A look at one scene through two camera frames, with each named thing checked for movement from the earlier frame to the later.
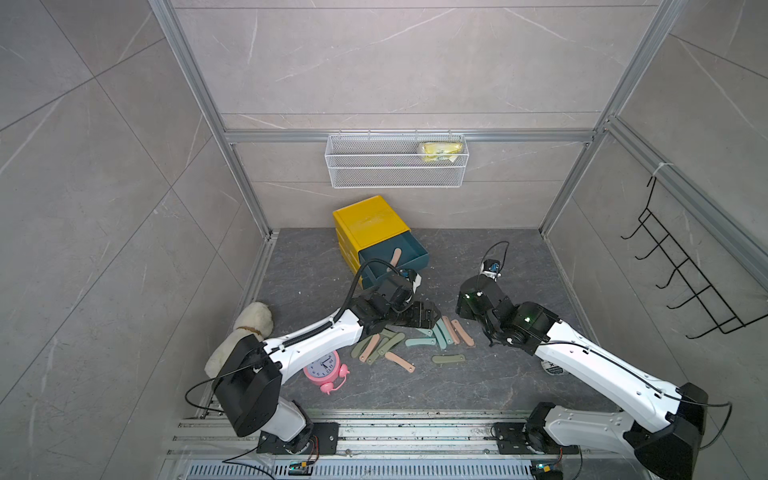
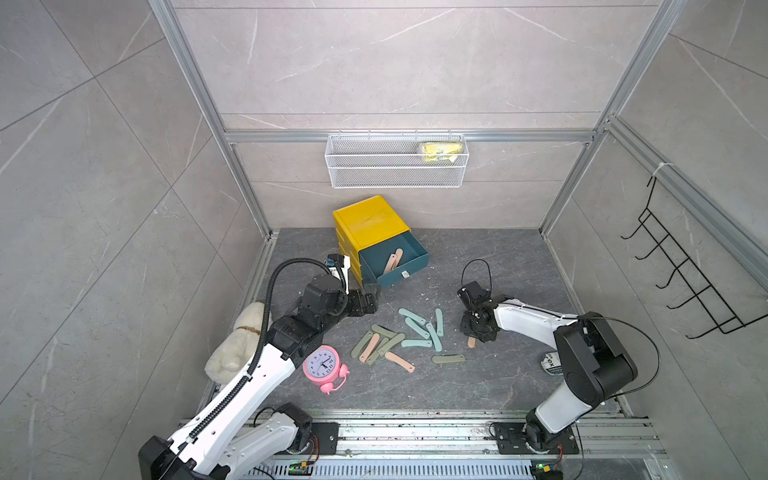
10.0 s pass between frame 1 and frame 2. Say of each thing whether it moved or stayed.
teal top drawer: stayed
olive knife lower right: stayed
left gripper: moved
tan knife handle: stayed
